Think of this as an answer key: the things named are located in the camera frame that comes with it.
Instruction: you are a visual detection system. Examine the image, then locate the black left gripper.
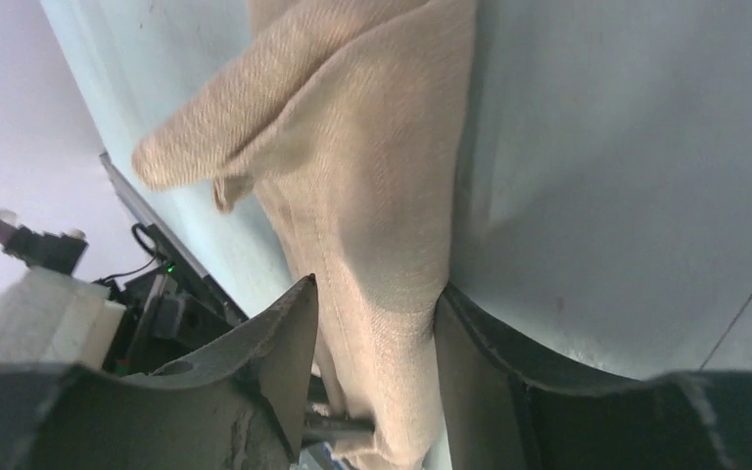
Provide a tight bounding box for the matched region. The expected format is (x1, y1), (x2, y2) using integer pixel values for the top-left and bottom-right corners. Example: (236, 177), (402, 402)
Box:
(0, 223), (247, 376)

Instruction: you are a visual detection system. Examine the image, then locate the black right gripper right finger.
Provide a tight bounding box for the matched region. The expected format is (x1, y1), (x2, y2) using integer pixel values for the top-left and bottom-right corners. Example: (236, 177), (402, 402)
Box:
(434, 286), (752, 469)

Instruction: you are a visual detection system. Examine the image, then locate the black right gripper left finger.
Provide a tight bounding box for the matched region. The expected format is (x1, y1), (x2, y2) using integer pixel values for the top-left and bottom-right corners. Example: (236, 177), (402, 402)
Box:
(0, 276), (318, 469)

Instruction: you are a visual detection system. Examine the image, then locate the beige cloth napkin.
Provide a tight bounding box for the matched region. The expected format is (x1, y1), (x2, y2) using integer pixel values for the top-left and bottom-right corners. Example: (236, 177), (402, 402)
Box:
(131, 1), (477, 469)

